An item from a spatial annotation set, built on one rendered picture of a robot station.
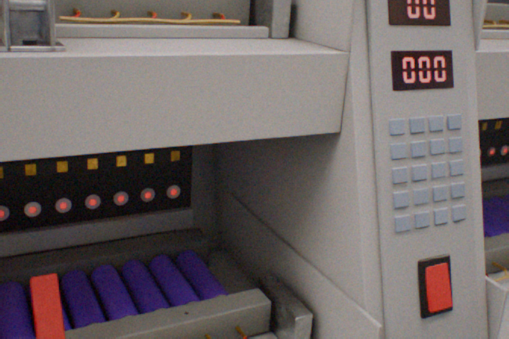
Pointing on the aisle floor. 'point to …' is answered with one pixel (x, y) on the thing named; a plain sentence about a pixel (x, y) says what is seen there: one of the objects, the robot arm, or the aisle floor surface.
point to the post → (337, 177)
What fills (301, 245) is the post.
